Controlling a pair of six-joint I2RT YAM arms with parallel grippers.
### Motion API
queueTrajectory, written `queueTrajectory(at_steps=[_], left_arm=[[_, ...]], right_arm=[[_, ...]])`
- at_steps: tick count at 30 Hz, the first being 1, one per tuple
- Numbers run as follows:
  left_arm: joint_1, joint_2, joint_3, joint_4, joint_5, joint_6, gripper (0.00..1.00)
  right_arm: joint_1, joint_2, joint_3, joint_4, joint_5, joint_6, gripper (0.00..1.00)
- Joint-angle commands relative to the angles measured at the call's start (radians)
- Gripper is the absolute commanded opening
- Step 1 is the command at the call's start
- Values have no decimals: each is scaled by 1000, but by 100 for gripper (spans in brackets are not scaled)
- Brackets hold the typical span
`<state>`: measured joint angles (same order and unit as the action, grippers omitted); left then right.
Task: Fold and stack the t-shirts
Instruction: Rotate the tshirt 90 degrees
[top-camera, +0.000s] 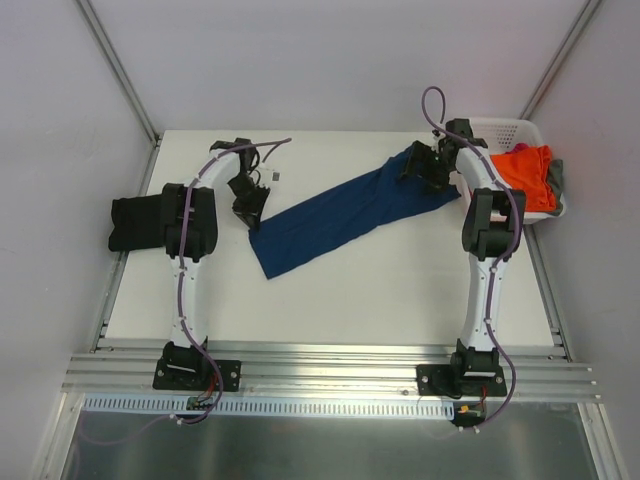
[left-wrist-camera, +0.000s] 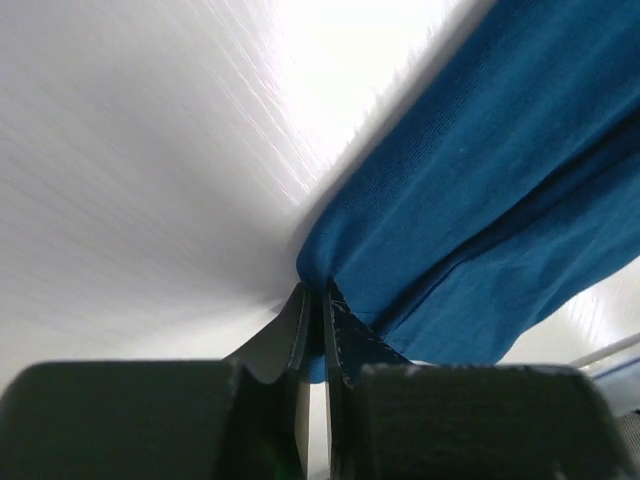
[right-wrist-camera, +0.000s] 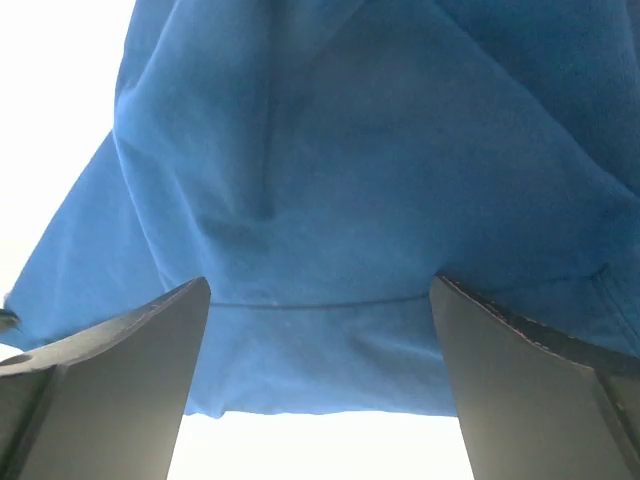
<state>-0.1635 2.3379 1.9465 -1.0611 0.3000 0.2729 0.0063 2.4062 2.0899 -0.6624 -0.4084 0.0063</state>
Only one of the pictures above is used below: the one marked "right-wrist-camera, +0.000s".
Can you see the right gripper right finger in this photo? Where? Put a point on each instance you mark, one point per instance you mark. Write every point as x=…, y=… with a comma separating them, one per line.
x=532, y=402

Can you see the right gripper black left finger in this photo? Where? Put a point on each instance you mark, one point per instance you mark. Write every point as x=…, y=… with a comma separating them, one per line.
x=107, y=402

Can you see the blue t shirt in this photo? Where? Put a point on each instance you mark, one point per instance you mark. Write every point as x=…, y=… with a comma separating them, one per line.
x=320, y=162

